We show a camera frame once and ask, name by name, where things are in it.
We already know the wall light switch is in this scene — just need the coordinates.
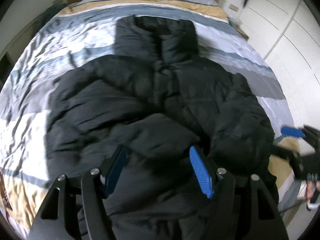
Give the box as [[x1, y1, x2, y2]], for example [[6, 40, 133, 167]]
[[229, 4, 239, 12]]

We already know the black puffer jacket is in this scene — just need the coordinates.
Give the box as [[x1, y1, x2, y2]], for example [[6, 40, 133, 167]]
[[46, 16, 279, 239]]

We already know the striped bed duvet cover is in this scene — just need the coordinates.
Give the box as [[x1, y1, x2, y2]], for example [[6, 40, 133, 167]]
[[1, 0, 296, 239]]

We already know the teal cloth on shelf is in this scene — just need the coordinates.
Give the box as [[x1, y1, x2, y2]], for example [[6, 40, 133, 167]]
[[41, 3, 67, 24]]

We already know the white wardrobe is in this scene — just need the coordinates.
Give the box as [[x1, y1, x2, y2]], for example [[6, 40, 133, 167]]
[[240, 0, 319, 128]]

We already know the wooden nightstand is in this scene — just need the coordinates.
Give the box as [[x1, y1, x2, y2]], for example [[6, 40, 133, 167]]
[[234, 26, 249, 41]]

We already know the right hand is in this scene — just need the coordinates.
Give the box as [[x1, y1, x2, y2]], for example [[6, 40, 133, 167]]
[[305, 181, 320, 204]]

